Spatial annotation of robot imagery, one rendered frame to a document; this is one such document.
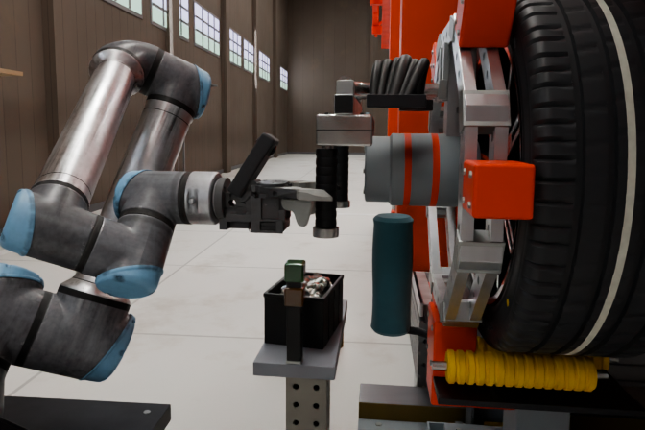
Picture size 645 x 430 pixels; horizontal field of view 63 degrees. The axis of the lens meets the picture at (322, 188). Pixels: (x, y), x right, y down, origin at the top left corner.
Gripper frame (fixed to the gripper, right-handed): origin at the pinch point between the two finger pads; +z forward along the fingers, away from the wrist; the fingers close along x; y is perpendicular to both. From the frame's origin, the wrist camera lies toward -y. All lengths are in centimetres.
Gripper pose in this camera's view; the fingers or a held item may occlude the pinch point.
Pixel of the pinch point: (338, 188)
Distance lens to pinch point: 87.4
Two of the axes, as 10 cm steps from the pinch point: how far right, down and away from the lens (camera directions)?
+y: -0.1, 9.9, 1.1
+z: 9.9, 0.2, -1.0
